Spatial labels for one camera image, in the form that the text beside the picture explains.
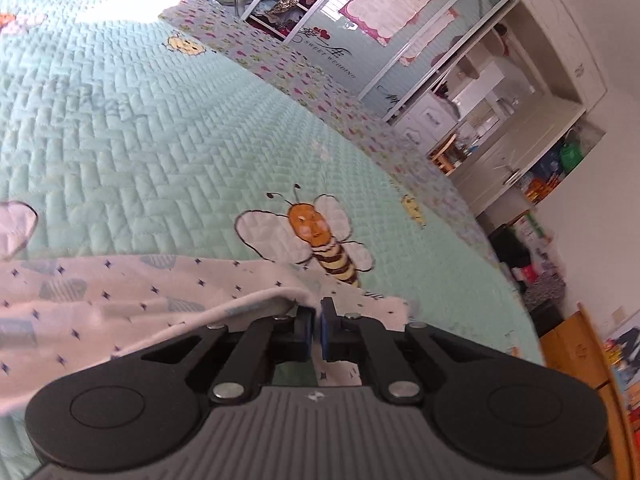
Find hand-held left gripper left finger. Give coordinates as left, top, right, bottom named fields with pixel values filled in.
left=140, top=305, right=317, bottom=406

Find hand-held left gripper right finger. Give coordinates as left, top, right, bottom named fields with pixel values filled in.
left=320, top=297, right=501, bottom=406

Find white star-print garment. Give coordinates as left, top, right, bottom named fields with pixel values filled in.
left=0, top=255, right=411, bottom=416

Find pile of clothes in wardrobe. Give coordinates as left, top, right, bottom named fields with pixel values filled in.
left=250, top=0, right=326, bottom=41

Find black armchair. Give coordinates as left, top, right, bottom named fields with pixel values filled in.
left=487, top=225, right=566, bottom=336

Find wooden chair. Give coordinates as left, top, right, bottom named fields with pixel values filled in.
left=430, top=132, right=458, bottom=176

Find dark patterned garment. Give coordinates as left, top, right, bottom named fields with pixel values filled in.
left=522, top=275, right=566, bottom=311

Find green and white carton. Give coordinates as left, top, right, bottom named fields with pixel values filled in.
left=510, top=210, right=548, bottom=246

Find white drawer cabinet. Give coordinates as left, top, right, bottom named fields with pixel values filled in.
left=395, top=92, right=461, bottom=156

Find wooden desk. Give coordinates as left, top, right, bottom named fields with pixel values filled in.
left=540, top=302, right=640, bottom=480

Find green bee-print quilt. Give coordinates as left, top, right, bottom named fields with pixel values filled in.
left=0, top=0, right=546, bottom=480

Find row of snack packets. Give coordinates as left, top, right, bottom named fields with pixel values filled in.
left=517, top=170, right=566, bottom=206

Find white door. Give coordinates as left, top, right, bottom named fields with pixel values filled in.
left=452, top=105, right=586, bottom=216

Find sliding-door wardrobe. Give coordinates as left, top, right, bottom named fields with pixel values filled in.
left=187, top=0, right=518, bottom=121

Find uniformed child portrait photo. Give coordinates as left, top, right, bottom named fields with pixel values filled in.
left=602, top=326, right=640, bottom=386

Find green bag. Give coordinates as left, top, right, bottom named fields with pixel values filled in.
left=557, top=142, right=586, bottom=171

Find narrow pink-bordered poster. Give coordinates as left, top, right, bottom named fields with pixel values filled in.
left=400, top=7, right=458, bottom=66

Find large pink-bordered poster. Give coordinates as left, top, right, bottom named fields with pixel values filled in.
left=339, top=0, right=438, bottom=47

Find white overhead cabinets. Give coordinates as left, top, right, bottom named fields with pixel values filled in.
left=487, top=0, right=608, bottom=106

